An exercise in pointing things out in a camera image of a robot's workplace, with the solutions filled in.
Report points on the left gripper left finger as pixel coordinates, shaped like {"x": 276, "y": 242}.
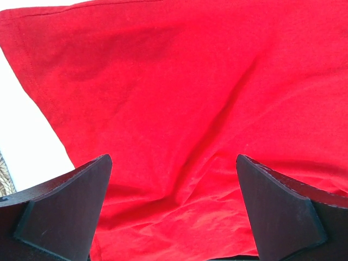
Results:
{"x": 57, "y": 219}

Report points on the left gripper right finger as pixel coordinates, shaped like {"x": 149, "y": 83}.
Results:
{"x": 291, "y": 220}

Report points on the wicker basket with cloth liner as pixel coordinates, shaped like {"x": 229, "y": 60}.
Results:
{"x": 6, "y": 183}

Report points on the red t shirt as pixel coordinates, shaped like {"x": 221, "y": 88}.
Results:
{"x": 174, "y": 91}

